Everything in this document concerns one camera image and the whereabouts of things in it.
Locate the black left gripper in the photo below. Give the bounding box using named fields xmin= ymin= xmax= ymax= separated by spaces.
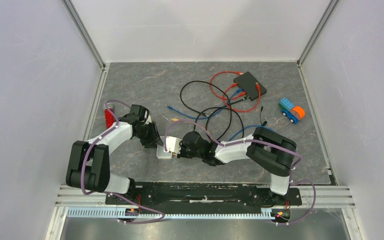
xmin=135 ymin=121 xmax=165 ymax=149

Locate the clear plastic box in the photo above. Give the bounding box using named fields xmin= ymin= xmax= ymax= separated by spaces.
xmin=156 ymin=145 xmax=173 ymax=160

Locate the black ethernet cable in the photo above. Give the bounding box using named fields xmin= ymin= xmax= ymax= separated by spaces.
xmin=179 ymin=80 xmax=233 ymax=142
xmin=193 ymin=99 xmax=249 ymax=140

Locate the red ethernet cable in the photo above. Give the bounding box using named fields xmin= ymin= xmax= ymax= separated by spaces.
xmin=221 ymin=82 xmax=263 ymax=114
xmin=209 ymin=71 xmax=244 ymax=101

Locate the black network switch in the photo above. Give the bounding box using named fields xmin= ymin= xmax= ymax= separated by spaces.
xmin=233 ymin=71 xmax=267 ymax=101

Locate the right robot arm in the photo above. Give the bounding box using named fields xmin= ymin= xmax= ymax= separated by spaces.
xmin=176 ymin=127 xmax=303 ymax=204

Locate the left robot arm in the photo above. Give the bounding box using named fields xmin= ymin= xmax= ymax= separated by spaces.
xmin=65 ymin=104 xmax=163 ymax=204

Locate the red glitter tube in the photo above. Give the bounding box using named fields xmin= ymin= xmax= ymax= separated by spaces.
xmin=103 ymin=103 xmax=115 ymax=129

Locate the blue lego brick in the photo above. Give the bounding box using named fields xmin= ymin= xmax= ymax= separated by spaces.
xmin=278 ymin=97 xmax=300 ymax=124

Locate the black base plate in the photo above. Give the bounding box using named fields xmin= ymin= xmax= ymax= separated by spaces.
xmin=105 ymin=181 xmax=303 ymax=216

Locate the black power adapter cable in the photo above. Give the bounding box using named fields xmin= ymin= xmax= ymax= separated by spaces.
xmin=258 ymin=105 xmax=268 ymax=128

